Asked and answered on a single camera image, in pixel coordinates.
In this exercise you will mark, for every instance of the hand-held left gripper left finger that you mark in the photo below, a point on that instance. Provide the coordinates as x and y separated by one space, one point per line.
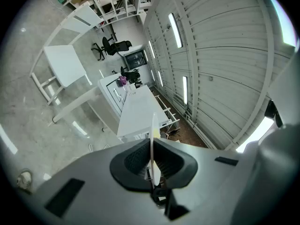
93 184

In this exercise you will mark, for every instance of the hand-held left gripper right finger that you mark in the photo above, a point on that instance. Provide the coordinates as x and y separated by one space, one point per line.
206 177

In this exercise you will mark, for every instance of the white plate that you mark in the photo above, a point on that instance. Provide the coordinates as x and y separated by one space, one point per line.
154 123

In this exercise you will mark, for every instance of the white microwave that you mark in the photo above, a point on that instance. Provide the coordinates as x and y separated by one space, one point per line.
143 111

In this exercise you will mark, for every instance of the beige sneaker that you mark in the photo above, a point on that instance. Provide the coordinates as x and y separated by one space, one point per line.
23 180

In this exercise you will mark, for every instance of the long ceiling light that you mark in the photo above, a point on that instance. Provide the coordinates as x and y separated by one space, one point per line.
175 30
152 49
185 90
160 78

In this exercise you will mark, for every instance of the purple cloth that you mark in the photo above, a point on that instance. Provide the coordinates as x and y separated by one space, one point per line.
123 80

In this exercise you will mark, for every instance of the black office chair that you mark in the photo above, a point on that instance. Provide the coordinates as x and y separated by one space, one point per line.
117 47
129 75

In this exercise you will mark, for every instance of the white chair left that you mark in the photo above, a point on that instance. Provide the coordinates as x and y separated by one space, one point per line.
65 64

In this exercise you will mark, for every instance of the dark glass door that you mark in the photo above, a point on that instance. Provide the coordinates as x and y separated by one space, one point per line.
134 60

